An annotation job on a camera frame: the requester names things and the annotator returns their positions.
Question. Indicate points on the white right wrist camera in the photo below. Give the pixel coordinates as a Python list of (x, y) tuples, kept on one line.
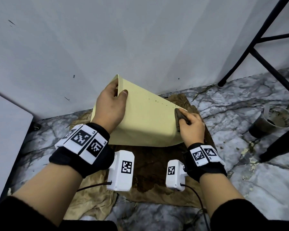
[(174, 180)]

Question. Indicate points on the person's left forearm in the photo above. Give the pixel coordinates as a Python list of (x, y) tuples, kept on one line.
[(50, 190)]

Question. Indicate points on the black right wristband with markers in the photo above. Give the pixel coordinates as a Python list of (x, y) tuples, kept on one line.
[(207, 168)]

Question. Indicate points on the stained brown floor cloth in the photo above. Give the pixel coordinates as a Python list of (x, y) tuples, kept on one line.
[(149, 170)]

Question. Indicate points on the person's right hand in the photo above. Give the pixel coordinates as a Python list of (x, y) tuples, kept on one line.
[(195, 132)]

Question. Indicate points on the black metal chair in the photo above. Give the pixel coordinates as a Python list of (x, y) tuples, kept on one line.
[(267, 26)]

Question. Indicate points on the clear plastic cup with dirt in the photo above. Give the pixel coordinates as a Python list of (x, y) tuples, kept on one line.
[(265, 123)]

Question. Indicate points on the pale yellow plastic bin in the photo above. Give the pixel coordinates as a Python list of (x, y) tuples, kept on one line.
[(149, 122)]

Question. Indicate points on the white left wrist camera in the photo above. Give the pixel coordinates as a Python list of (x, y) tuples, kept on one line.
[(120, 178)]

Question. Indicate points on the brown rag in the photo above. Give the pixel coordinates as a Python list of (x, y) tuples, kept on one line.
[(179, 116)]

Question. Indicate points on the black caster wheel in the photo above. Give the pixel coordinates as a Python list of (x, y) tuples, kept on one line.
[(36, 126)]

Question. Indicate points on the white panel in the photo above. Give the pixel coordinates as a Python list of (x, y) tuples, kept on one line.
[(9, 146)]

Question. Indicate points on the person's right forearm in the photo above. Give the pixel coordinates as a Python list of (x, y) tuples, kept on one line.
[(219, 190)]

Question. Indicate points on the person's left hand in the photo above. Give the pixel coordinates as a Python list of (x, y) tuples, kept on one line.
[(108, 110)]

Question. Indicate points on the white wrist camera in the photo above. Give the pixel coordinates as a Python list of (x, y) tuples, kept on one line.
[(174, 180), (120, 178)]

